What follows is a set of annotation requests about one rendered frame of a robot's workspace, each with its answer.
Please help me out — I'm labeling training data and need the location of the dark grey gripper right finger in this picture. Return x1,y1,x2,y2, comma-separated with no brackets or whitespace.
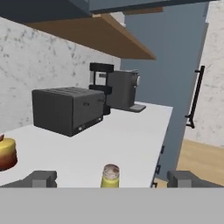
166,170,224,189

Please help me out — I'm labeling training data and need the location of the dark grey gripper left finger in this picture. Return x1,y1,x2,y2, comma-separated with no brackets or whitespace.
0,170,58,189

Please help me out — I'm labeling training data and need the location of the yellow condiment bottle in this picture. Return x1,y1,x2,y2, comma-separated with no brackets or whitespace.
100,164,121,189

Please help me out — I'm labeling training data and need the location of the blue tall cabinet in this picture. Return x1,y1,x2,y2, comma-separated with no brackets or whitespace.
120,2,210,182

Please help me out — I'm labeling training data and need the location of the blue overhead cabinet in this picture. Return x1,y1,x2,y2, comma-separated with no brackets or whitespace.
0,0,217,25

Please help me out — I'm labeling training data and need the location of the yellow and red cake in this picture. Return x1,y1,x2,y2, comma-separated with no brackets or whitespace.
0,134,18,172

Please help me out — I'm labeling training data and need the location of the dark grey toaster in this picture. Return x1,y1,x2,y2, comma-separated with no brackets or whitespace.
31,86,106,138

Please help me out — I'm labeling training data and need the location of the grey coffee machine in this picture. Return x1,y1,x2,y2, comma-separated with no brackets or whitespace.
98,69,147,114

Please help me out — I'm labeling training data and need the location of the black blender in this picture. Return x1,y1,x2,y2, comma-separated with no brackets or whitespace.
88,62,116,116

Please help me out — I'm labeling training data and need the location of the black cabinet handle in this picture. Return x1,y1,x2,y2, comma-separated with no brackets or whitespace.
185,65,206,130

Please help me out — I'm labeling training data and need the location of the wooden wall shelf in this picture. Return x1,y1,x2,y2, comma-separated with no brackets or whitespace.
24,12,158,61

